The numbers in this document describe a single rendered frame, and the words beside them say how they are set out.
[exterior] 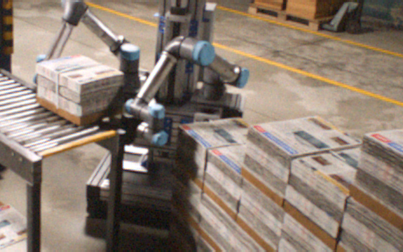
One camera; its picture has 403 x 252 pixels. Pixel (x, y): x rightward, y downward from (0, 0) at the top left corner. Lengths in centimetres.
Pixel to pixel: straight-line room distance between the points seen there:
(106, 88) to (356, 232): 147
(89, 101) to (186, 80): 83
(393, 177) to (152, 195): 192
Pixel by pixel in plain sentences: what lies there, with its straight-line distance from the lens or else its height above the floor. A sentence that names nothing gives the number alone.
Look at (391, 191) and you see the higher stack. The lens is 204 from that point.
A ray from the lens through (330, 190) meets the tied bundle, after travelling 224.
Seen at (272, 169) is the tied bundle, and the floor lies 96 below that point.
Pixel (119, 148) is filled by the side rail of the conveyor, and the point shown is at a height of 72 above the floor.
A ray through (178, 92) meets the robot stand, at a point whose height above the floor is 80.
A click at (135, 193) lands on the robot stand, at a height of 22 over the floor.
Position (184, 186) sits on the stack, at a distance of 313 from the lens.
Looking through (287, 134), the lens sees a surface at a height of 107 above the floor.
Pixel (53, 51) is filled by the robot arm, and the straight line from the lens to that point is 346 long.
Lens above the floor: 204
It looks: 22 degrees down
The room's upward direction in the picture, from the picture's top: 4 degrees clockwise
